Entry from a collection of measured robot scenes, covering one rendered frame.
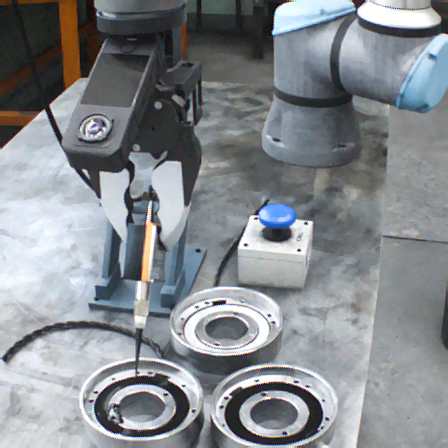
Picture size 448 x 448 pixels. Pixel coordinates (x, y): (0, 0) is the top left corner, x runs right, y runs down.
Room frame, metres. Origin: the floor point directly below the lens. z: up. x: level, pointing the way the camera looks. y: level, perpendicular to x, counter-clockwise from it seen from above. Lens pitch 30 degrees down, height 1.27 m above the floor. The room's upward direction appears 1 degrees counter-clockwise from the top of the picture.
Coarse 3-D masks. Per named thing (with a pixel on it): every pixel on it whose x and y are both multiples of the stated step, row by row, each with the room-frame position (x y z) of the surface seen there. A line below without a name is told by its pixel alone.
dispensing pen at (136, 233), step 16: (144, 192) 0.57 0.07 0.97; (128, 224) 0.54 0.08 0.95; (144, 224) 0.55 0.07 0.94; (128, 240) 0.53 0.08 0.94; (144, 240) 0.53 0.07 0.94; (128, 256) 0.52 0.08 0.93; (128, 272) 0.52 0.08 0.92; (144, 288) 0.52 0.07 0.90; (144, 304) 0.51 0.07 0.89; (144, 320) 0.51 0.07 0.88
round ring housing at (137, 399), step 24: (120, 360) 0.49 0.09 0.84; (144, 360) 0.50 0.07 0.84; (96, 384) 0.47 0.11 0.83; (192, 384) 0.47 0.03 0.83; (144, 408) 0.47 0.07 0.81; (168, 408) 0.44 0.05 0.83; (192, 408) 0.45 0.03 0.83; (96, 432) 0.41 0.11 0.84; (168, 432) 0.40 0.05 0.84; (192, 432) 0.42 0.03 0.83
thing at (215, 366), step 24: (216, 288) 0.60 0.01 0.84; (240, 288) 0.60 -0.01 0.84; (192, 312) 0.58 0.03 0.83; (216, 312) 0.58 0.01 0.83; (240, 312) 0.58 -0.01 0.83; (264, 312) 0.58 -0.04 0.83; (216, 336) 0.57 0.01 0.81; (240, 336) 0.57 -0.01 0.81; (192, 360) 0.51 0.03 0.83; (216, 360) 0.50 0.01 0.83; (240, 360) 0.50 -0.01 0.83; (264, 360) 0.51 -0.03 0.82
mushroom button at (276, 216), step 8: (264, 208) 0.70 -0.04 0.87; (272, 208) 0.70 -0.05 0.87; (280, 208) 0.70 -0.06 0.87; (288, 208) 0.70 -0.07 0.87; (264, 216) 0.69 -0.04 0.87; (272, 216) 0.68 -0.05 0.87; (280, 216) 0.68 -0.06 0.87; (288, 216) 0.68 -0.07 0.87; (264, 224) 0.68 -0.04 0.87; (272, 224) 0.68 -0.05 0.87; (280, 224) 0.68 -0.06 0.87; (288, 224) 0.68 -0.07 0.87; (280, 232) 0.69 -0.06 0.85
